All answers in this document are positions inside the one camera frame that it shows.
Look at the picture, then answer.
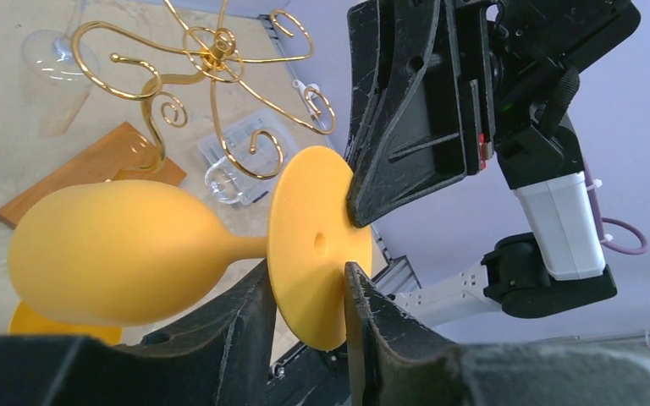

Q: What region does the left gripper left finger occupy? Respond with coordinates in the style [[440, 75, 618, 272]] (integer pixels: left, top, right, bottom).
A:
[[0, 262, 275, 405]]

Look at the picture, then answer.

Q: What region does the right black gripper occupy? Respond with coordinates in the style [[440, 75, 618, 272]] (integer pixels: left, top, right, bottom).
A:
[[344, 1, 583, 227]]

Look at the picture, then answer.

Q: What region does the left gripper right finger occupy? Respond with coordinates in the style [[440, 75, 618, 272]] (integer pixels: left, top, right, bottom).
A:
[[344, 262, 650, 405]]

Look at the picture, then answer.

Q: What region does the yellow wine glass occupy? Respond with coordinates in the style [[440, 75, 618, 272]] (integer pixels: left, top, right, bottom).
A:
[[7, 302, 124, 345], [7, 145, 374, 353]]

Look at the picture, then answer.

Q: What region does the clear wine glass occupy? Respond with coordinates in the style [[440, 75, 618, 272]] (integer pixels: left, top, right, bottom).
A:
[[20, 1, 93, 138], [204, 157, 272, 206]]

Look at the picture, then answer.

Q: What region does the wooden rack base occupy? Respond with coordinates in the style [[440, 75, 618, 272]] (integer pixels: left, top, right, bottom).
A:
[[0, 122, 186, 228]]

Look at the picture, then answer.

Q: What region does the white pipe tee fitting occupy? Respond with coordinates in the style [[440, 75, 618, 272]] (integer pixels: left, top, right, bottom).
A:
[[291, 80, 322, 117]]

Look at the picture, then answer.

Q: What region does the clear plastic screw box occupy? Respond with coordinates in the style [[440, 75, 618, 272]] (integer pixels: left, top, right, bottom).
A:
[[198, 109, 300, 192]]

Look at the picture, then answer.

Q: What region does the black table front rail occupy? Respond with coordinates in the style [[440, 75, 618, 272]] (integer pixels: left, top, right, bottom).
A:
[[265, 342, 351, 406]]

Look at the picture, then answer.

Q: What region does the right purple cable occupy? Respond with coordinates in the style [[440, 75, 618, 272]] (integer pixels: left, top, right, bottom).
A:
[[580, 162, 650, 256]]

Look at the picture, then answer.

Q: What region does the gold wire wine glass rack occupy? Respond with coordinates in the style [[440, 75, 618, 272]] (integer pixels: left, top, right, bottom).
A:
[[70, 0, 338, 182]]

